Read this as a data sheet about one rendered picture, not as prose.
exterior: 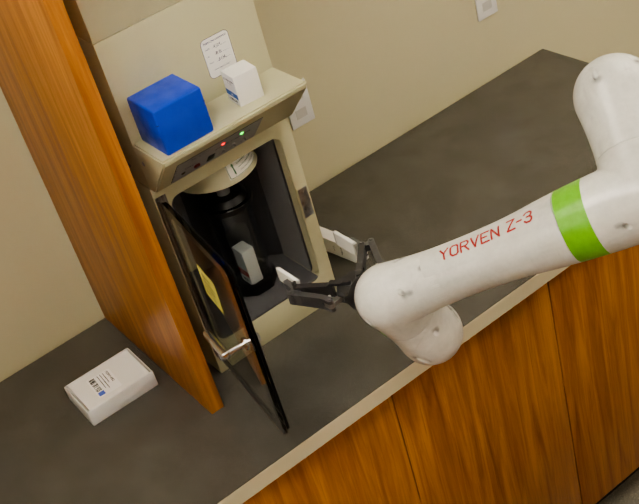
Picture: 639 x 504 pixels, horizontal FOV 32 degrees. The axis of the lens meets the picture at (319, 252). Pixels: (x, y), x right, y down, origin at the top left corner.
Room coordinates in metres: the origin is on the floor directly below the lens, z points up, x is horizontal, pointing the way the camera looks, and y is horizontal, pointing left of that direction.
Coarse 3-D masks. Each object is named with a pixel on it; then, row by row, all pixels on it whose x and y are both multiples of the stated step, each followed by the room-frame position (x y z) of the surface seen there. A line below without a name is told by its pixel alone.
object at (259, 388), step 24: (168, 216) 1.80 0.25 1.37; (192, 240) 1.69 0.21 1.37; (192, 264) 1.76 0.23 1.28; (216, 264) 1.59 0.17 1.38; (216, 288) 1.65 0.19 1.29; (216, 312) 1.71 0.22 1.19; (240, 312) 1.54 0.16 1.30; (216, 336) 1.79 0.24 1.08; (240, 336) 1.60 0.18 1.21; (240, 360) 1.67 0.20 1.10; (264, 384) 1.56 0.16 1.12; (264, 408) 1.62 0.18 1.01
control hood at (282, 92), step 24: (264, 72) 1.97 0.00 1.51; (264, 96) 1.88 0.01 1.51; (288, 96) 1.87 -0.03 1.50; (216, 120) 1.84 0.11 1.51; (240, 120) 1.82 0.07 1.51; (264, 120) 1.89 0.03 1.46; (144, 144) 1.83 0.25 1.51; (192, 144) 1.78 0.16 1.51; (144, 168) 1.83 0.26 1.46; (168, 168) 1.76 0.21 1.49
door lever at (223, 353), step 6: (210, 330) 1.64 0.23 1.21; (204, 336) 1.64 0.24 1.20; (210, 336) 1.62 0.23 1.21; (210, 342) 1.61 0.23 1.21; (216, 342) 1.60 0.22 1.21; (240, 342) 1.59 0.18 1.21; (216, 348) 1.59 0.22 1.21; (222, 348) 1.58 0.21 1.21; (234, 348) 1.58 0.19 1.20; (240, 348) 1.58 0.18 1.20; (246, 348) 1.58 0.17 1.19; (222, 354) 1.57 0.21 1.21; (228, 354) 1.57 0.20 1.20
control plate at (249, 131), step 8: (248, 128) 1.86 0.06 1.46; (256, 128) 1.89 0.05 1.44; (232, 136) 1.84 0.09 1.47; (240, 136) 1.87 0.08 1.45; (248, 136) 1.90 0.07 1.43; (216, 144) 1.82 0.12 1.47; (224, 144) 1.84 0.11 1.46; (208, 152) 1.82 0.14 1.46; (216, 152) 1.85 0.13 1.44; (224, 152) 1.88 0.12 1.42; (192, 160) 1.80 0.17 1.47; (200, 160) 1.83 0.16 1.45; (176, 168) 1.78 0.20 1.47; (184, 168) 1.81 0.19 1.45; (192, 168) 1.84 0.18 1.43; (176, 176) 1.82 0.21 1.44
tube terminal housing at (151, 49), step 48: (192, 0) 1.94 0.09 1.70; (240, 0) 1.98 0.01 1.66; (96, 48) 1.85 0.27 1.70; (144, 48) 1.88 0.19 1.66; (192, 48) 1.92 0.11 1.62; (240, 48) 1.96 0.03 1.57; (240, 144) 1.94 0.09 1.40; (288, 144) 1.98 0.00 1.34; (144, 192) 1.87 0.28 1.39; (336, 288) 1.99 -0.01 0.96
